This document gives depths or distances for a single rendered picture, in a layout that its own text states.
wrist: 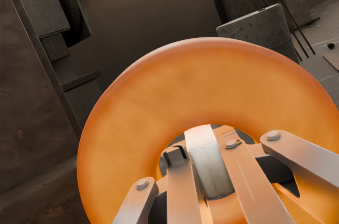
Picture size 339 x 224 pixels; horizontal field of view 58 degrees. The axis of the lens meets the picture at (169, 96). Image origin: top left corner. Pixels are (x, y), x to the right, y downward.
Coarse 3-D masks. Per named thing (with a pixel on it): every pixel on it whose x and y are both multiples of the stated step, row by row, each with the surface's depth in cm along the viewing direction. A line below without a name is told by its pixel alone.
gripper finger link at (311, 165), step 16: (272, 144) 13; (288, 144) 12; (304, 144) 12; (288, 160) 11; (304, 160) 11; (320, 160) 10; (336, 160) 10; (304, 176) 11; (320, 176) 10; (336, 176) 9; (288, 192) 13; (304, 192) 11; (320, 192) 10; (336, 192) 9; (304, 208) 12; (320, 208) 11; (336, 208) 10
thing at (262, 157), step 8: (216, 128) 18; (224, 128) 17; (232, 128) 17; (216, 136) 17; (224, 136) 16; (232, 136) 16; (248, 144) 15; (256, 144) 14; (256, 152) 14; (264, 152) 13; (256, 160) 13; (264, 160) 13; (272, 160) 13; (264, 168) 13; (272, 168) 13; (280, 168) 13; (288, 168) 13; (272, 176) 13; (280, 176) 13; (288, 176) 13
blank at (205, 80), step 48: (192, 48) 15; (240, 48) 15; (144, 96) 16; (192, 96) 16; (240, 96) 16; (288, 96) 16; (96, 144) 17; (144, 144) 17; (336, 144) 17; (96, 192) 17
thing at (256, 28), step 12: (264, 12) 239; (276, 12) 244; (228, 24) 251; (240, 24) 243; (252, 24) 241; (264, 24) 241; (276, 24) 244; (228, 36) 254; (240, 36) 247; (252, 36) 243; (264, 36) 242; (276, 36) 244; (288, 36) 252; (276, 48) 245; (288, 48) 250
